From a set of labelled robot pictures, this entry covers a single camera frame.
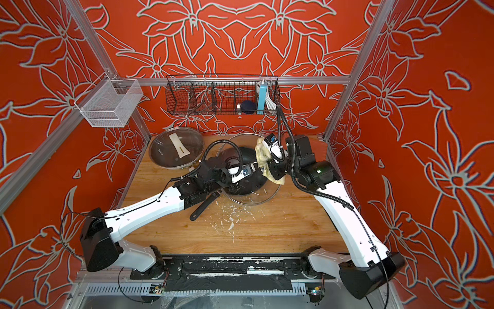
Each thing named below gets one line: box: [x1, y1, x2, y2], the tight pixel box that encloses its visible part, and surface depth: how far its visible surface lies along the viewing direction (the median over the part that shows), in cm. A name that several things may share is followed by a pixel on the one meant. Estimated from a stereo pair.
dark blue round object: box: [240, 100, 257, 115], surface depth 97 cm
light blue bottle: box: [257, 81, 268, 115], surface depth 91 cm
